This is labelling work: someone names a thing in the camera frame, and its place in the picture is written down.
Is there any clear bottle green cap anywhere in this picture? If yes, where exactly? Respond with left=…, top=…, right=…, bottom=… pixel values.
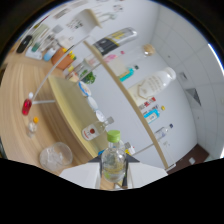
left=100, top=129, right=128, bottom=184

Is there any clear bottle orange cap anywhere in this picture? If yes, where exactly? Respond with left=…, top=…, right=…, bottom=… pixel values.
left=26, top=116, right=40, bottom=138

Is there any small red liquid bottle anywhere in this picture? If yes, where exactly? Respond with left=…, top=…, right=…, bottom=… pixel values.
left=21, top=92, right=34, bottom=116

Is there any yellow bottle white cap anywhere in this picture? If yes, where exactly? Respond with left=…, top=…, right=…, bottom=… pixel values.
left=124, top=141, right=137, bottom=156

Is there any clear glass with ice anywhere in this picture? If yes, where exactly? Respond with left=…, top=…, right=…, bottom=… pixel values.
left=38, top=142, right=74, bottom=172

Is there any clear bottle blue cap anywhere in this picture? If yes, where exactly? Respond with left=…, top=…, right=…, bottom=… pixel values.
left=154, top=123, right=174, bottom=143

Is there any brown wooden door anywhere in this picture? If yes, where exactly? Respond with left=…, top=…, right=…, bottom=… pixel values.
left=166, top=143, right=209, bottom=174

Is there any small light blue bottle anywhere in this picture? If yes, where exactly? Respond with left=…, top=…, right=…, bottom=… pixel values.
left=143, top=108, right=161, bottom=125

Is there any two-tier wooden shelf rack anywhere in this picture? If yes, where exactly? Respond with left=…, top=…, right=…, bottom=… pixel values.
left=31, top=34, right=171, bottom=171

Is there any small bottle red cap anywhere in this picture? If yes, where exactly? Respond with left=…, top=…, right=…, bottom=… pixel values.
left=138, top=97, right=157, bottom=111

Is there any blue rimmed bowl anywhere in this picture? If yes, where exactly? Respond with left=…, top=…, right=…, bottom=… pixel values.
left=78, top=80, right=93, bottom=98

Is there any large white bottle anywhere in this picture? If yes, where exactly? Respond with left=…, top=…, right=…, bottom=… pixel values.
left=127, top=66, right=177, bottom=107

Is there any ceiling air vent grille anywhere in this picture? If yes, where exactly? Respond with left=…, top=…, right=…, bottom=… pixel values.
left=184, top=88, right=203, bottom=107

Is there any green potted plant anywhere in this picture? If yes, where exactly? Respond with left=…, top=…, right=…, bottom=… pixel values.
left=79, top=69, right=97, bottom=85

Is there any small teal liquid bottle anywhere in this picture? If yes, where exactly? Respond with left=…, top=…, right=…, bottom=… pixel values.
left=119, top=64, right=140, bottom=83

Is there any glass jar with cork lid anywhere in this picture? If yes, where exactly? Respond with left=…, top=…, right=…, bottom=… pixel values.
left=109, top=43, right=157, bottom=76

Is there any orange basket with fruit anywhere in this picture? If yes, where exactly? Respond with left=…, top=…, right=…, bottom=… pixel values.
left=50, top=47, right=77, bottom=71

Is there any small pink liquid bottle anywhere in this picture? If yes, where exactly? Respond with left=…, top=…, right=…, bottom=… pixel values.
left=103, top=50, right=126, bottom=64

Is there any light blue small container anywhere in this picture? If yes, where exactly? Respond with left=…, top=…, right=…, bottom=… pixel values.
left=43, top=47, right=57, bottom=62

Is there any white kitchen scale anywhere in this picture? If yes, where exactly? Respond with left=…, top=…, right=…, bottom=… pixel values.
left=25, top=46, right=48, bottom=61

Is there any tall black yellow can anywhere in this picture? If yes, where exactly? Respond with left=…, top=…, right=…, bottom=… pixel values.
left=93, top=27, right=138, bottom=56

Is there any black kettle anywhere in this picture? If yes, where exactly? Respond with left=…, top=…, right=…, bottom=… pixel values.
left=15, top=34, right=34, bottom=54

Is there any wooden wall shelf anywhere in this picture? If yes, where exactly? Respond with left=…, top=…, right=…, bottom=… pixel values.
left=79, top=8, right=103, bottom=29

